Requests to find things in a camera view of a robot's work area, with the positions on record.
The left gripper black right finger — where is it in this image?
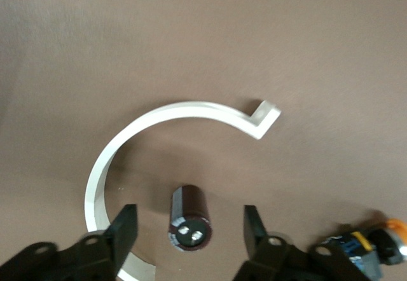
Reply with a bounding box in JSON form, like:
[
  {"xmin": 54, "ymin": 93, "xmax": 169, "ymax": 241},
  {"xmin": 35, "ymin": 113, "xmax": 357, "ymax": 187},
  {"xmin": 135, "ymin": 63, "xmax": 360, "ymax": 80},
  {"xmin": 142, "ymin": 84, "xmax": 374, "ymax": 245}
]
[{"xmin": 231, "ymin": 205, "xmax": 376, "ymax": 281}]

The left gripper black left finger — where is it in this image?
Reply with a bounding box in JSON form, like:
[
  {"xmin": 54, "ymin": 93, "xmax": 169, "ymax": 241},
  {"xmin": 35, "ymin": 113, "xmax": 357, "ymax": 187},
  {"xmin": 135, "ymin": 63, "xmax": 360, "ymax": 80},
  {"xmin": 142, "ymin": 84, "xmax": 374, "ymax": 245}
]
[{"xmin": 0, "ymin": 203, "xmax": 140, "ymax": 281}]

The dark cylindrical capacitor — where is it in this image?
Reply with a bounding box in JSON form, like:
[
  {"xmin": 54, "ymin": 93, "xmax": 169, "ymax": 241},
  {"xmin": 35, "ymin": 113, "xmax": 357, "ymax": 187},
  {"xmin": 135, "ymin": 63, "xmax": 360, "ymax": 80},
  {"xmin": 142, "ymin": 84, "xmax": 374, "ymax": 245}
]
[{"xmin": 166, "ymin": 184, "xmax": 213, "ymax": 252}]

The plain white pipe clamp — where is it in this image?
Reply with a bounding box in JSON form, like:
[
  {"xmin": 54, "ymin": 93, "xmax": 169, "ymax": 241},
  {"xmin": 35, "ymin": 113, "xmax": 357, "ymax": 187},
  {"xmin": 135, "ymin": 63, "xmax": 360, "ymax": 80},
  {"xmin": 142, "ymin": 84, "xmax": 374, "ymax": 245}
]
[{"xmin": 83, "ymin": 99, "xmax": 282, "ymax": 281}]

